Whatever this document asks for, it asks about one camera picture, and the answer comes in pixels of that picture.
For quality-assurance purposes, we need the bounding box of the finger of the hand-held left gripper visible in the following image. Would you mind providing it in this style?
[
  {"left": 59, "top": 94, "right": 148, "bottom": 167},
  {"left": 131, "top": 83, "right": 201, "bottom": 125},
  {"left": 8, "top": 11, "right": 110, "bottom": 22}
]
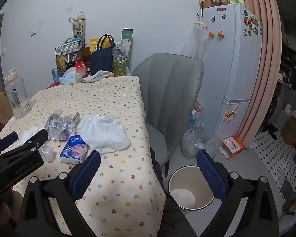
[
  {"left": 18, "top": 128, "right": 49, "bottom": 153},
  {"left": 0, "top": 131, "right": 19, "bottom": 153}
]

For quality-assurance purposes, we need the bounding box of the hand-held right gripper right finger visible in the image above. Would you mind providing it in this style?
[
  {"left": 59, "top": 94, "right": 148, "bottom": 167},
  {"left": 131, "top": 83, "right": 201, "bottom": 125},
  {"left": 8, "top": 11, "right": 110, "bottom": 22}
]
[{"left": 196, "top": 149, "right": 279, "bottom": 237}]

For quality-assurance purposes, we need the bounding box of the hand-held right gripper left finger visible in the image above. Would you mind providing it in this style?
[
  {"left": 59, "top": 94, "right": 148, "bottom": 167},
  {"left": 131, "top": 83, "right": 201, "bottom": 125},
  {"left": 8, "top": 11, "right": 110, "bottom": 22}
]
[{"left": 18, "top": 150, "right": 101, "bottom": 237}]

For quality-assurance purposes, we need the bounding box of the small white tissue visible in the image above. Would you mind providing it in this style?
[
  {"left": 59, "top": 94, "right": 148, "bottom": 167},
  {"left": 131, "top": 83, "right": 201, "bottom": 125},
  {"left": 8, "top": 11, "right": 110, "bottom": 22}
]
[{"left": 15, "top": 126, "right": 43, "bottom": 149}]

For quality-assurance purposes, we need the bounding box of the printed receipt paper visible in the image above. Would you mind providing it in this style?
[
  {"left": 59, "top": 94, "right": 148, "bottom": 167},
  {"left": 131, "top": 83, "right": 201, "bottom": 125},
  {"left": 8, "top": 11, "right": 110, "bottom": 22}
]
[{"left": 44, "top": 109, "right": 81, "bottom": 142}]

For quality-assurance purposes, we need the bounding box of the blue tissue packet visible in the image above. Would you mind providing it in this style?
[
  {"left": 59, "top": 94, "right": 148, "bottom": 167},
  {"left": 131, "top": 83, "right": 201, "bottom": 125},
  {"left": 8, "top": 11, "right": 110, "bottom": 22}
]
[{"left": 59, "top": 135, "right": 90, "bottom": 165}]

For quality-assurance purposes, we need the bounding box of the white waste bin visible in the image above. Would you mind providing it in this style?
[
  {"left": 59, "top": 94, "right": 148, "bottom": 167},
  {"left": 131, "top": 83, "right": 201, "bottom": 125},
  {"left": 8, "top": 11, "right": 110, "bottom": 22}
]
[{"left": 168, "top": 166, "right": 215, "bottom": 213}]

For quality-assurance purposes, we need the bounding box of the large white tissue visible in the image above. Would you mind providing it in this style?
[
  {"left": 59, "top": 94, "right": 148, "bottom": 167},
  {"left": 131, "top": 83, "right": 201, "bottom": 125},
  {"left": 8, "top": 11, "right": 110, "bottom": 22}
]
[{"left": 75, "top": 114, "right": 132, "bottom": 155}]

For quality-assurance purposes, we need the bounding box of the person's left hand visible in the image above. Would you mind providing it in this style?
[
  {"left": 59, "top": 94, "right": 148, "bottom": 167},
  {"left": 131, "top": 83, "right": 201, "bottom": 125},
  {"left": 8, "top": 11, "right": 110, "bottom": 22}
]
[{"left": 0, "top": 190, "right": 24, "bottom": 230}]

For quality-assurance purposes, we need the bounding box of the clear plastic bag of bottles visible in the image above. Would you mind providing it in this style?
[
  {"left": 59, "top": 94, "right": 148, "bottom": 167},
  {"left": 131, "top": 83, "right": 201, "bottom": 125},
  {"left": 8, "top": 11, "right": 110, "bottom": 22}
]
[{"left": 182, "top": 128, "right": 220, "bottom": 160}]

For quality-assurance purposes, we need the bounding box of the orange white cardboard box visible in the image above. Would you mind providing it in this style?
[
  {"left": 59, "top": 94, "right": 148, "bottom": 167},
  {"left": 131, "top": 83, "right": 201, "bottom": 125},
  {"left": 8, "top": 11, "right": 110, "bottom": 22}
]
[{"left": 219, "top": 135, "right": 245, "bottom": 160}]

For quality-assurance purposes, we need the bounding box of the clear plastic water jug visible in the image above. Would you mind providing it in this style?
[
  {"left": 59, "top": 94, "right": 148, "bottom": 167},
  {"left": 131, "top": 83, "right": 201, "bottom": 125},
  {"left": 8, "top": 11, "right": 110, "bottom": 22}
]
[{"left": 4, "top": 68, "right": 31, "bottom": 119}]

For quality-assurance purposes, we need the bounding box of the white plastic bag of bottles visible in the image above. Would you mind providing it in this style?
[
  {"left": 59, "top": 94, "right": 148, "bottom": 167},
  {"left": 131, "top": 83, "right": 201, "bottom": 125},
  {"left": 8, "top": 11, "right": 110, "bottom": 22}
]
[{"left": 189, "top": 101, "right": 206, "bottom": 131}]

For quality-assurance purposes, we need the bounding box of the person's left leg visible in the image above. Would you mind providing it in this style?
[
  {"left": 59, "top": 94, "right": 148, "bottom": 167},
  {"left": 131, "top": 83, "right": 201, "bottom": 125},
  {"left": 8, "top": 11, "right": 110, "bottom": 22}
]
[{"left": 150, "top": 147, "right": 198, "bottom": 237}]

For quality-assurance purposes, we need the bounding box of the blue drink can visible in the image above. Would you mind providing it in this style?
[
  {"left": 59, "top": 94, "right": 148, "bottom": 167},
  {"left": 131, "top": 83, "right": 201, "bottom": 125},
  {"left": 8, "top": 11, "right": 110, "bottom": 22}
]
[{"left": 52, "top": 68, "right": 62, "bottom": 84}]

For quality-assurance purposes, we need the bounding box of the blue white tissue box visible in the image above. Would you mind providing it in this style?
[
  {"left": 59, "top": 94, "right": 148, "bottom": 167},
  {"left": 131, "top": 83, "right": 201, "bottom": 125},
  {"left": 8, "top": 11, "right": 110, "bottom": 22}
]
[{"left": 59, "top": 67, "right": 84, "bottom": 86}]

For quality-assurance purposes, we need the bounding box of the black cloth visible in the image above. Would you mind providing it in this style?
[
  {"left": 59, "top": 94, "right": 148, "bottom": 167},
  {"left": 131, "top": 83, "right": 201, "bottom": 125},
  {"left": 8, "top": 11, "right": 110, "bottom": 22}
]
[{"left": 260, "top": 123, "right": 279, "bottom": 140}]

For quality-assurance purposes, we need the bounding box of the glass jar with yellow contents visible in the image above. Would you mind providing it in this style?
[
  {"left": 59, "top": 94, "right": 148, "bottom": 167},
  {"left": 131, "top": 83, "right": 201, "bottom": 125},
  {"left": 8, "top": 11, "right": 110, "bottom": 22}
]
[{"left": 55, "top": 54, "right": 67, "bottom": 76}]

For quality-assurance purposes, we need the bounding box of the red white vase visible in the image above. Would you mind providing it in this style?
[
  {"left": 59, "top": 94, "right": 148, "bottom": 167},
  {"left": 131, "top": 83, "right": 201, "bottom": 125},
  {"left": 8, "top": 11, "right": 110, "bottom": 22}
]
[{"left": 75, "top": 58, "right": 87, "bottom": 77}]

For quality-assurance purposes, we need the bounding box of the white cloth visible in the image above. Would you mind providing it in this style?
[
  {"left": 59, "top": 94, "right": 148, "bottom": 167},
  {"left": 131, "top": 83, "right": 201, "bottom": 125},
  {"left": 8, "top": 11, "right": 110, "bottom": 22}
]
[{"left": 82, "top": 70, "right": 113, "bottom": 83}]

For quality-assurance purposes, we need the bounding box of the brown cardboard box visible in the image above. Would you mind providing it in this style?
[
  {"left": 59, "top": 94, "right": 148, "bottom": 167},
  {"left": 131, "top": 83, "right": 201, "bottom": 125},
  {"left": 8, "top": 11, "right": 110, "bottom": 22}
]
[{"left": 281, "top": 116, "right": 296, "bottom": 146}]

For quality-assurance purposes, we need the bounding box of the navy lunch bag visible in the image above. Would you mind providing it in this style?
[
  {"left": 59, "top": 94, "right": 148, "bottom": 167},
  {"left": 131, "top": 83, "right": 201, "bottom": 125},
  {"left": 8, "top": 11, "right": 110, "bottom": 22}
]
[{"left": 89, "top": 35, "right": 116, "bottom": 74}]

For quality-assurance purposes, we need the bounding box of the grey upholstered chair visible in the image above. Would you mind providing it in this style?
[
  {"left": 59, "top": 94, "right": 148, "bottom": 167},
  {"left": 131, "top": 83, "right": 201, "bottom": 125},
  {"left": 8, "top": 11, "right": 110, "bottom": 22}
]
[{"left": 131, "top": 53, "right": 204, "bottom": 177}]

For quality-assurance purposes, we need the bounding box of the clear bottle with green label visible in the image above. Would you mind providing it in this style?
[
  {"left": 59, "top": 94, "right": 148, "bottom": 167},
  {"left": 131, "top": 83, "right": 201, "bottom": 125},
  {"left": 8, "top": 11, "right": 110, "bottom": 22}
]
[{"left": 112, "top": 40, "right": 127, "bottom": 77}]

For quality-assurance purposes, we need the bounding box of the yellow snack packet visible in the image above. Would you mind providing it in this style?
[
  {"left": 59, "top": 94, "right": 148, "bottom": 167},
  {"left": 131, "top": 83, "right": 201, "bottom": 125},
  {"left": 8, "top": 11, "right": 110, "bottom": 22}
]
[{"left": 89, "top": 38, "right": 100, "bottom": 52}]

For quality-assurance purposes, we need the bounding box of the white fridge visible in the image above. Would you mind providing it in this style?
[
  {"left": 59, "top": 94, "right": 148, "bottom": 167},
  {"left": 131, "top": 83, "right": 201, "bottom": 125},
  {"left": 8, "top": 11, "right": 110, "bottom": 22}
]
[{"left": 201, "top": 3, "right": 263, "bottom": 145}]

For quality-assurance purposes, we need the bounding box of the tall green box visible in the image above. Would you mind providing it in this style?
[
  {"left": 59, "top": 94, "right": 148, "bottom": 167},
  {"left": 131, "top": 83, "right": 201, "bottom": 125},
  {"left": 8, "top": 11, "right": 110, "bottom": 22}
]
[{"left": 121, "top": 28, "right": 134, "bottom": 70}]

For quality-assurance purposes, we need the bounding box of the pink curtain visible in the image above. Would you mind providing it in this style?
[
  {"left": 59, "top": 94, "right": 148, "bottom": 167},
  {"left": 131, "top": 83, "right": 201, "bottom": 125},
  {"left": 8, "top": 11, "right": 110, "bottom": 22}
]
[{"left": 230, "top": 0, "right": 282, "bottom": 149}]

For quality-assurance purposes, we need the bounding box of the hanging white mesh bag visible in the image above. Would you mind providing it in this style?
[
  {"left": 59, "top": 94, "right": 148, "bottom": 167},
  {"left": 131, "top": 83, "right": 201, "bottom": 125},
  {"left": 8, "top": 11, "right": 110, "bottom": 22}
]
[{"left": 194, "top": 21, "right": 209, "bottom": 57}]

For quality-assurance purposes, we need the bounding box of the dark kitchen shelf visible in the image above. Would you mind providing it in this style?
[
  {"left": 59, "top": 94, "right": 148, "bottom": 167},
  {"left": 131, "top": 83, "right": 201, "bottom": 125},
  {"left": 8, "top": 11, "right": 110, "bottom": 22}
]
[{"left": 277, "top": 25, "right": 296, "bottom": 89}]

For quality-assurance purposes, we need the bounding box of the cluster of fridge magnets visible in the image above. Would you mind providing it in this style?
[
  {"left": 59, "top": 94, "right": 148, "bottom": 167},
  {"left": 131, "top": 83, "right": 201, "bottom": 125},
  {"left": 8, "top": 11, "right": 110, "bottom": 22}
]
[{"left": 242, "top": 10, "right": 263, "bottom": 36}]

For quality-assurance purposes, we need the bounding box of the brown wicker basket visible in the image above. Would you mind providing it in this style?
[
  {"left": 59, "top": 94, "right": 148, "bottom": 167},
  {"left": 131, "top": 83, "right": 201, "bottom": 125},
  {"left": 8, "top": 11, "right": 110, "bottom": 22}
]
[{"left": 199, "top": 0, "right": 215, "bottom": 10}]

